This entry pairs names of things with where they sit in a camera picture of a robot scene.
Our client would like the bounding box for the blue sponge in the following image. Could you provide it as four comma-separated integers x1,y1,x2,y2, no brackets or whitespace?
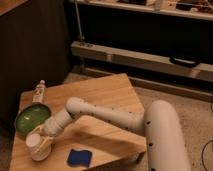
67,149,92,167

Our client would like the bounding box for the wooden table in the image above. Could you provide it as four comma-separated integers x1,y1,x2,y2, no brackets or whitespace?
9,74,147,171

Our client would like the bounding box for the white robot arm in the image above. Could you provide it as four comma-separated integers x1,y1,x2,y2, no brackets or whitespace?
33,97,191,171

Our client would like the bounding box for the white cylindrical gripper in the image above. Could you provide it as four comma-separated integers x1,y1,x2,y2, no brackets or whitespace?
31,118,63,154

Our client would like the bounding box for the metal pole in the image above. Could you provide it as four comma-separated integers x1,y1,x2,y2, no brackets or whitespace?
74,0,85,45

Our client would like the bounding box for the wooden shelf beam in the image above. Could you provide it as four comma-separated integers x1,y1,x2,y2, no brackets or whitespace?
71,41,213,82

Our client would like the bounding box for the white plastic bottle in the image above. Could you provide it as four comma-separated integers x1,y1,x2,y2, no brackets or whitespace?
32,80,46,103

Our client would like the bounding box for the black handle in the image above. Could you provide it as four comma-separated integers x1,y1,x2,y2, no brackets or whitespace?
169,57,200,68

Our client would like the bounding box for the green ceramic bowl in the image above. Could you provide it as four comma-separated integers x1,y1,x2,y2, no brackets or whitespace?
14,103,51,137

